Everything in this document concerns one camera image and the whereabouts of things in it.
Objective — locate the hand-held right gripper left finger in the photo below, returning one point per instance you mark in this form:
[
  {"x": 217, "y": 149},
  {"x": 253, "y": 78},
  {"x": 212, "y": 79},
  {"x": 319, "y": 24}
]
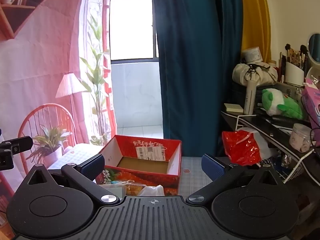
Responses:
[{"x": 93, "y": 166}]

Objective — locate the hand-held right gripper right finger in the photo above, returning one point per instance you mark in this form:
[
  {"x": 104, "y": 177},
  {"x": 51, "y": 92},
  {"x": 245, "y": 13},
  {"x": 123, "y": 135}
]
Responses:
[{"x": 213, "y": 167}]

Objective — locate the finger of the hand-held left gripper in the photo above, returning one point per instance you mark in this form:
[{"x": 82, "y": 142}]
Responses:
[{"x": 21, "y": 143}]

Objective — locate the clear cartoon snack packet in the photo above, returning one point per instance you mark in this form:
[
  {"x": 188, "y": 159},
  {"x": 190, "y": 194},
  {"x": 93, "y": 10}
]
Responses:
[{"x": 130, "y": 187}]

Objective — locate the red cardboard box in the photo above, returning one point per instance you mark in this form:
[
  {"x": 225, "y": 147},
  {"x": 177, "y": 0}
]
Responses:
[{"x": 150, "y": 177}]

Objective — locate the large white mesh zipper bag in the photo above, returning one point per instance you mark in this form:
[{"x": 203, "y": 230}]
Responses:
[{"x": 152, "y": 191}]

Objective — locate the red plastic bag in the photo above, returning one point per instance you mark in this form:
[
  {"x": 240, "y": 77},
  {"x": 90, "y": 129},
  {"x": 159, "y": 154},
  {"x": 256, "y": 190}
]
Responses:
[{"x": 240, "y": 147}]

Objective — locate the yellow sticky note pad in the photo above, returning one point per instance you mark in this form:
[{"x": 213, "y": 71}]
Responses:
[{"x": 233, "y": 108}]

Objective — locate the black desk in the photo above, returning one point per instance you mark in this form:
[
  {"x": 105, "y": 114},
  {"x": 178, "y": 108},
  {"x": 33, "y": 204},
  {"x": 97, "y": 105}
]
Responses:
[{"x": 270, "y": 127}]

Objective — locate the dark foil packets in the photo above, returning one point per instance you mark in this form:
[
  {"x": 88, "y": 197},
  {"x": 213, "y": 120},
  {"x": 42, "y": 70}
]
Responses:
[{"x": 288, "y": 162}]

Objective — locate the white spray bottle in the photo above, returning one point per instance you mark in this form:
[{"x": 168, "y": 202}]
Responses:
[{"x": 250, "y": 97}]

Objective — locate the clear plastic jar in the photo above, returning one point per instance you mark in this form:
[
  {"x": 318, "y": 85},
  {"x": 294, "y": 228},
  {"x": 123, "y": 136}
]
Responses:
[{"x": 300, "y": 138}]

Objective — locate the green and white plush toy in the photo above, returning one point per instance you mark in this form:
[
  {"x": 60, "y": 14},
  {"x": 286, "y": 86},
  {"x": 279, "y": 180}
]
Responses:
[{"x": 285, "y": 105}]

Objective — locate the teal curtain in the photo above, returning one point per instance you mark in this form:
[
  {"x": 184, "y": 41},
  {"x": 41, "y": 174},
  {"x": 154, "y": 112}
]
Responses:
[{"x": 190, "y": 67}]

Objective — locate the pink box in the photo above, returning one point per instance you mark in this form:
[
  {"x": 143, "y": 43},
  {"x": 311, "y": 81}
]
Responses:
[{"x": 311, "y": 100}]

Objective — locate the white labelled tub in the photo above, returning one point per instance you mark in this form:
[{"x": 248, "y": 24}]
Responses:
[{"x": 252, "y": 55}]

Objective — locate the white brush holder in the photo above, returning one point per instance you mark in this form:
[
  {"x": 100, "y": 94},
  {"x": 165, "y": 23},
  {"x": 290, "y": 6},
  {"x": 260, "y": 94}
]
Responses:
[{"x": 294, "y": 75}]

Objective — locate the bunch of makeup brushes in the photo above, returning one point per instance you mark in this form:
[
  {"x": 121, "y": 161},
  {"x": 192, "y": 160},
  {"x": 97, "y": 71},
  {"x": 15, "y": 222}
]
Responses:
[{"x": 295, "y": 55}]

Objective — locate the window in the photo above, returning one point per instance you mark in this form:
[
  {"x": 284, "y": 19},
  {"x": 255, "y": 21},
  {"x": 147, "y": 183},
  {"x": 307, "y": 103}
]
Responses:
[{"x": 130, "y": 30}]

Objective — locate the yellow curtain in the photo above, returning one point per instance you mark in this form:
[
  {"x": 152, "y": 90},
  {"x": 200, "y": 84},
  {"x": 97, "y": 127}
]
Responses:
[{"x": 255, "y": 17}]

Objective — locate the round vanity mirror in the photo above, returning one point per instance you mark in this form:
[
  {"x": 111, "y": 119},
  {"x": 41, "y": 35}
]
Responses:
[{"x": 314, "y": 47}]

